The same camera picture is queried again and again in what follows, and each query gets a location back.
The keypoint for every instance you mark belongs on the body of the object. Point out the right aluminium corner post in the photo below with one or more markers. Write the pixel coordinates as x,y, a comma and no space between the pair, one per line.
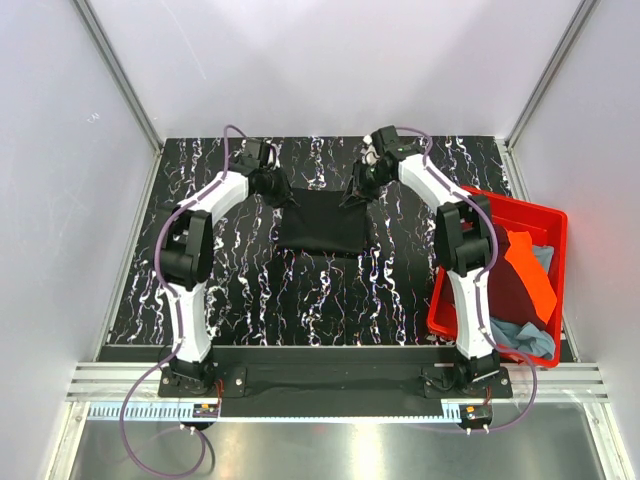
576,25

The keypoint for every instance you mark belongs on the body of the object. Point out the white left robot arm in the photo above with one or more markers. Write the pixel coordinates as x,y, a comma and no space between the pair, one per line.
184,254

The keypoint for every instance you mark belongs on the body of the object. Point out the orange connector box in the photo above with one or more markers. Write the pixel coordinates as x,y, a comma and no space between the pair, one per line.
477,413
206,410

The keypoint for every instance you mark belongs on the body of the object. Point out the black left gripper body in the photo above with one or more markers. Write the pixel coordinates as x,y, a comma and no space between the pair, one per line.
274,189

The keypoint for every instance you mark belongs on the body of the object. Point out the left aluminium corner post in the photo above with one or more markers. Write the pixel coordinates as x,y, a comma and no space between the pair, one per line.
108,54

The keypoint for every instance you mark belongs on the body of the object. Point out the light blue t shirt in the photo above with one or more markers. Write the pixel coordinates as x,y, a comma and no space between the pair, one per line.
528,338

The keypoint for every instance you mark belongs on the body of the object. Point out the black t shirt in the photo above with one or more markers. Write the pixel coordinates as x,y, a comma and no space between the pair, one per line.
318,223

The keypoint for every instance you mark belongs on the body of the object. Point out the maroon t shirt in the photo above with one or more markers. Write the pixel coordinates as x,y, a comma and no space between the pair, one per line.
508,300

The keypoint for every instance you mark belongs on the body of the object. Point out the orange t shirt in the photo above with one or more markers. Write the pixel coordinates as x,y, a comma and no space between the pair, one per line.
532,275

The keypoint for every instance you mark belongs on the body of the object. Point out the red plastic bin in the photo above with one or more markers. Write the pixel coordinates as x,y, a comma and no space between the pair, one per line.
547,227

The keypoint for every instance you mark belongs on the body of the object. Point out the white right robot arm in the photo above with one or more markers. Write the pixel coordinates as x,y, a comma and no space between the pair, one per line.
465,243

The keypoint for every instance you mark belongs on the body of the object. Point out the white slotted cable duct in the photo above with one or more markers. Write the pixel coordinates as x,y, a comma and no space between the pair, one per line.
425,411

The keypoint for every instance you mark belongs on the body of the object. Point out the left orange connector box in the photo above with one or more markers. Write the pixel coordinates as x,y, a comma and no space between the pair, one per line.
206,410

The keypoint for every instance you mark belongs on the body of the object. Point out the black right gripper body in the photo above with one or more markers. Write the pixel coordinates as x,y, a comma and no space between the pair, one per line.
367,179

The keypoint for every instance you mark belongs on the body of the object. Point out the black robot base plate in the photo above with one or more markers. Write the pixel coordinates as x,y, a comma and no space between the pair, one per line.
320,383

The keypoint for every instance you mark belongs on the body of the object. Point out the aluminium corner post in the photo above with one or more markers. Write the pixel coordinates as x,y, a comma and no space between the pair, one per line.
576,25
108,54

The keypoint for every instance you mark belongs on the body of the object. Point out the right orange connector box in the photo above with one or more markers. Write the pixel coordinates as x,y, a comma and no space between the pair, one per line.
477,413

